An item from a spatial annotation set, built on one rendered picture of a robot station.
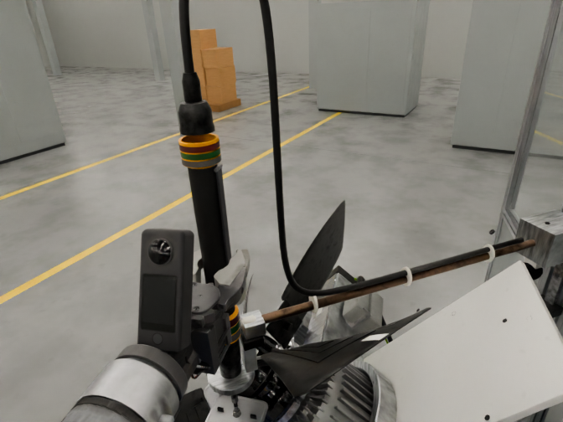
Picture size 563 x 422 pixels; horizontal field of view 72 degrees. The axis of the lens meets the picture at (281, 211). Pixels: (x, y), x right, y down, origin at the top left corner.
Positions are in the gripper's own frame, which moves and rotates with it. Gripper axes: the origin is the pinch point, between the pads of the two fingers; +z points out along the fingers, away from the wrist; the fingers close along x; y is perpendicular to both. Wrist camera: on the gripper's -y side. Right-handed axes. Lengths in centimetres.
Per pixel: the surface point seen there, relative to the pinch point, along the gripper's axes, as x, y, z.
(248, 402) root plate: 0.9, 29.4, -0.4
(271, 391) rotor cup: 3.9, 30.0, 2.8
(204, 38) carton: -355, 2, 764
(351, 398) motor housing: 17.3, 30.4, 4.9
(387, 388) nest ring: 23.2, 32.3, 9.8
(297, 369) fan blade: 11.9, 8.3, -10.1
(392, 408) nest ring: 24.1, 32.6, 6.2
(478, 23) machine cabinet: 120, -13, 529
